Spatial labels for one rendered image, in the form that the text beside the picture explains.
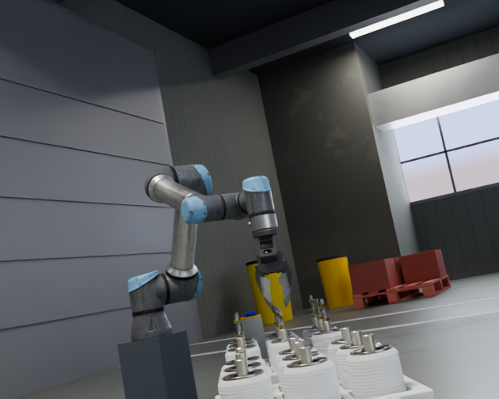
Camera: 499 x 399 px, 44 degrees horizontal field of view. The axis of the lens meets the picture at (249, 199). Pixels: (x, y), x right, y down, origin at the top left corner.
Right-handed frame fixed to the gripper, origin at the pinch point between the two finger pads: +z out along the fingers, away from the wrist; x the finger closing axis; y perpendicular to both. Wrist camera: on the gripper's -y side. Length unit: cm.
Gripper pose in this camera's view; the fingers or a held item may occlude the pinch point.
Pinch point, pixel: (278, 303)
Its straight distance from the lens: 169.7
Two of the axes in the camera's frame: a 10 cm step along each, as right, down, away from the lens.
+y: 0.5, 1.3, 9.9
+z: 1.8, 9.7, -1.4
